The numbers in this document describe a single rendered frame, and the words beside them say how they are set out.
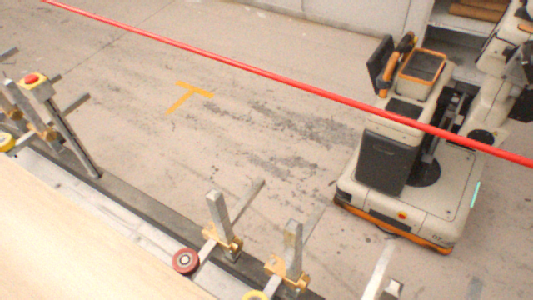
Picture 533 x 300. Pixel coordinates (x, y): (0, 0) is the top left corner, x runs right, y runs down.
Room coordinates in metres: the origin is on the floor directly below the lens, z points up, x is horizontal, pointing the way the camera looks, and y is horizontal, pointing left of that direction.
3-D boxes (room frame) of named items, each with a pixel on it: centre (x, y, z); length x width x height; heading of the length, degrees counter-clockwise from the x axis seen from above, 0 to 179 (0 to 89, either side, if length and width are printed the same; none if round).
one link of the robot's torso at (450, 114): (1.13, -1.00, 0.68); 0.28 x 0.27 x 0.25; 143
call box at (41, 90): (1.02, 0.73, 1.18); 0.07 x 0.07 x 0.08; 53
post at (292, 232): (0.42, -0.05, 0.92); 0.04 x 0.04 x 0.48; 53
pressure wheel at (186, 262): (0.48, 0.26, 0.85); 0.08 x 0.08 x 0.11
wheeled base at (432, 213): (1.18, -0.83, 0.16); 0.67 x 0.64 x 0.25; 53
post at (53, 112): (1.02, 0.73, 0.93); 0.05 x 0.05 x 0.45; 53
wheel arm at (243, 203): (0.64, 0.15, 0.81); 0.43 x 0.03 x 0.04; 143
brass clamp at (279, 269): (0.44, -0.04, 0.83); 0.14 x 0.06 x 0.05; 53
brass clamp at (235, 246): (0.59, 0.16, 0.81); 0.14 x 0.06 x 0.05; 53
